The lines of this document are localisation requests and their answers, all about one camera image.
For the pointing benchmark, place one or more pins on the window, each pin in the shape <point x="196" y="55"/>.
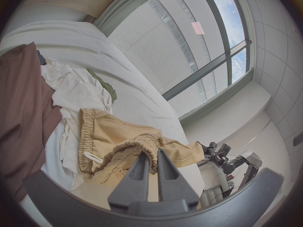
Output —
<point x="165" y="44"/>

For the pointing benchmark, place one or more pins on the tan shorts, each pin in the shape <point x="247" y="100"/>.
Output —
<point x="113" y="131"/>

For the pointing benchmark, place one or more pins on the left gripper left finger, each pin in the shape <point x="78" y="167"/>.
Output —
<point x="135" y="183"/>

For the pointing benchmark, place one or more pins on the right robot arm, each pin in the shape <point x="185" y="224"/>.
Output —
<point x="251" y="157"/>

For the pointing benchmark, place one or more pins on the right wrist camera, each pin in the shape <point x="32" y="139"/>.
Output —
<point x="212" y="144"/>

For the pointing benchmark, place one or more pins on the black garment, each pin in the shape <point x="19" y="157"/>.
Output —
<point x="41" y="58"/>

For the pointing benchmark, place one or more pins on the green garment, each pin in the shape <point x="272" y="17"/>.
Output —
<point x="109" y="91"/>

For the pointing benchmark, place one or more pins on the pale grey garment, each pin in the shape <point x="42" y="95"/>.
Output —
<point x="53" y="150"/>

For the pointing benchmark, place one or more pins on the brown garment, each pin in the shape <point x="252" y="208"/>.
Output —
<point x="21" y="103"/>

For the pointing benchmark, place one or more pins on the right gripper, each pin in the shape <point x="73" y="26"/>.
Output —
<point x="209" y="154"/>

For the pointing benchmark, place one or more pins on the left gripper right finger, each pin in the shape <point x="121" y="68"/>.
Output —
<point x="172" y="183"/>

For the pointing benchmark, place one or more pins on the cream garment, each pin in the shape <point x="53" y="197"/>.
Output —
<point x="78" y="89"/>

